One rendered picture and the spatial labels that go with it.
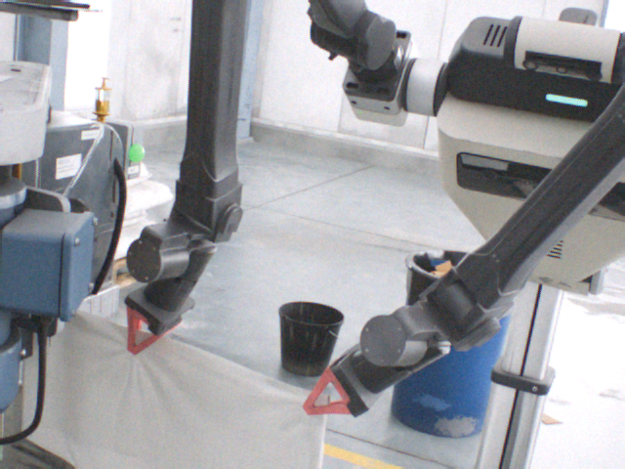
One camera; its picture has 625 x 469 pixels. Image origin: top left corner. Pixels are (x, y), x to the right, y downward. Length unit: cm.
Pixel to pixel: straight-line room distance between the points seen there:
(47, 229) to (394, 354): 38
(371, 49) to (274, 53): 867
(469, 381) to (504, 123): 213
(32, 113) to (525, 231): 50
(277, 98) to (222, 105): 886
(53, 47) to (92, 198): 570
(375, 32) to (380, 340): 47
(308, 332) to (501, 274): 277
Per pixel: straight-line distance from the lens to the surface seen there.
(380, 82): 135
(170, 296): 115
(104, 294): 140
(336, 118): 961
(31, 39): 723
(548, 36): 117
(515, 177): 134
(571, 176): 87
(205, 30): 97
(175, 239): 108
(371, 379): 103
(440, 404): 339
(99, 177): 132
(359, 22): 120
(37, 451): 187
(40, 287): 86
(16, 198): 87
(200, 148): 105
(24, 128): 84
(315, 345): 370
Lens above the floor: 154
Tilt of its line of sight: 15 degrees down
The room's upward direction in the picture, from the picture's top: 8 degrees clockwise
